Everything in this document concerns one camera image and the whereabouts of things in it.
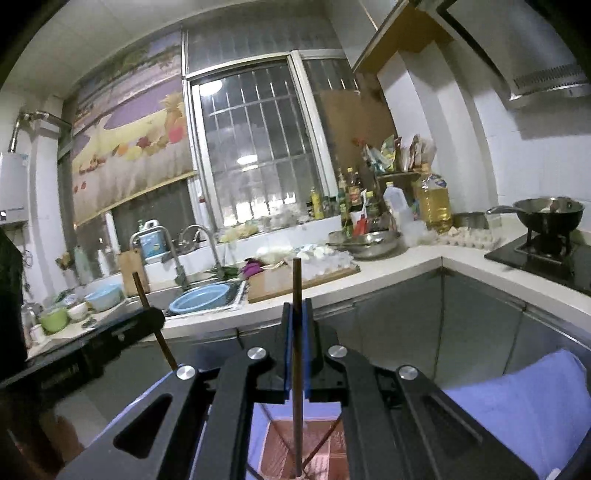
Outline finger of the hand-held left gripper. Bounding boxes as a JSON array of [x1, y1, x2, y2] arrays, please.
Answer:
[[90, 306, 167, 352]]

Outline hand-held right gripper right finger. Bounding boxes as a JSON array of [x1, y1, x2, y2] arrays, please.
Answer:
[[302, 299, 540, 480]]

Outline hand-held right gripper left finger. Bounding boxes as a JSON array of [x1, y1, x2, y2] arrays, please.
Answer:
[[55, 302, 296, 480]]

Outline brown wooden chopstick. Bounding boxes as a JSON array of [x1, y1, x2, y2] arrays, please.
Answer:
[[132, 271, 180, 371], [292, 258, 305, 477]]

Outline pink perforated plastic basket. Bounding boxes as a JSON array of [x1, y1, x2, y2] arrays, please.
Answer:
[[259, 406, 348, 480]]

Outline metal kitchen sink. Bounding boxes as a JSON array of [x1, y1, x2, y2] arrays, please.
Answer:
[[124, 277, 250, 319]]

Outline light blue bowl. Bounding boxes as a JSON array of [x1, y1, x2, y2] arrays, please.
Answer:
[[84, 284, 123, 312]]

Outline green bowl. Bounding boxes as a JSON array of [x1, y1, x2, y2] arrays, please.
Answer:
[[39, 307, 70, 334]]

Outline small wooden cutting board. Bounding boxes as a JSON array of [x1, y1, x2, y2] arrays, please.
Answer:
[[116, 248, 151, 296]]

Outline large wooden cutting board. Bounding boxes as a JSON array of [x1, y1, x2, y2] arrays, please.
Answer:
[[248, 264, 361, 304]]

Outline white plastic bottle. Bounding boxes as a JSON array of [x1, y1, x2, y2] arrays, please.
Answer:
[[96, 248, 115, 278]]

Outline tall metal faucet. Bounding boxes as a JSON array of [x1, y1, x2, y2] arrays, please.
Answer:
[[129, 226, 188, 291]]

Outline blue plastic basin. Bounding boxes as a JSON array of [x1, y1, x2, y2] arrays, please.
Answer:
[[168, 284, 230, 315]]

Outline pale green thermos bottle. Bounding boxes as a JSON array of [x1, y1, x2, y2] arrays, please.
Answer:
[[74, 246, 93, 285]]

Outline blue printed plastic container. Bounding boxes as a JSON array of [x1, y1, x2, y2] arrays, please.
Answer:
[[137, 220, 168, 260]]

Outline grey kitchen base cabinets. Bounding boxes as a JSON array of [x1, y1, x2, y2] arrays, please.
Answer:
[[83, 268, 591, 402]]

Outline clear plastic egg carton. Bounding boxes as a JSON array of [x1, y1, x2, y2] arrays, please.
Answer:
[[295, 244, 358, 278]]

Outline curved metal faucet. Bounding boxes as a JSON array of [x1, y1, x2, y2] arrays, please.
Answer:
[[178, 224, 225, 280]]

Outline metal basin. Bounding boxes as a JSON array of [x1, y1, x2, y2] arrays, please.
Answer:
[[328, 229, 402, 259]]

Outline row of sauce bottles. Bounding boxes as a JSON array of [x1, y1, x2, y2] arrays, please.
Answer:
[[309, 166, 384, 236]]

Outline white gas water heater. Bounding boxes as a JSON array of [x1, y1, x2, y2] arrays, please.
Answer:
[[0, 151, 31, 227]]

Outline white plastic jug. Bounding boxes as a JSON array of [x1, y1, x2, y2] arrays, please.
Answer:
[[383, 181, 409, 217]]

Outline fruit printed window blind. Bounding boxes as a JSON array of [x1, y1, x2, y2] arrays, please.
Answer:
[[69, 30, 199, 227]]

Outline large cooking oil bottle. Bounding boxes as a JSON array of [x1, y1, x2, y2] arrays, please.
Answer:
[[413, 172, 454, 234]]

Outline tray of eggs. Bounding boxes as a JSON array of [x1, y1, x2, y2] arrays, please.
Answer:
[[436, 226, 502, 247]]

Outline small metal pot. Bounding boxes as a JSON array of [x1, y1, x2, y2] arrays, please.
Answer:
[[453, 211, 489, 230]]

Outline blue printed cloth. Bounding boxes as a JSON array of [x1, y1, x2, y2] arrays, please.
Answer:
[[249, 348, 589, 480]]

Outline barred kitchen window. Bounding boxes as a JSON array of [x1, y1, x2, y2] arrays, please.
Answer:
[[182, 23, 365, 229]]

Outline pile of seasoning packets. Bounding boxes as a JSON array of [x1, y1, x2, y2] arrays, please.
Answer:
[[360, 134, 437, 174]]

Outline metal exhaust pipe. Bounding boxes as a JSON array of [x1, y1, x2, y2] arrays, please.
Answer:
[[7, 111, 70, 153]]

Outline brown board at window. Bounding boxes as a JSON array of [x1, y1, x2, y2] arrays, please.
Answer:
[[318, 88, 398, 174]]

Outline black gas stove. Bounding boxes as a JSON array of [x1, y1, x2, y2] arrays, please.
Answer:
[[484, 228, 591, 296]]

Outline black wok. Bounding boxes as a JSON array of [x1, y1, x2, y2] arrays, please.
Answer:
[[486, 196, 585, 234]]

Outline steel range hood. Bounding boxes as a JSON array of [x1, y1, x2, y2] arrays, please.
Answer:
[[416, 0, 591, 112]]

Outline wooden wall cabinet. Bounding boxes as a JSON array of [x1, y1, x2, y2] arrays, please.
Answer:
[[351, 0, 455, 75]]

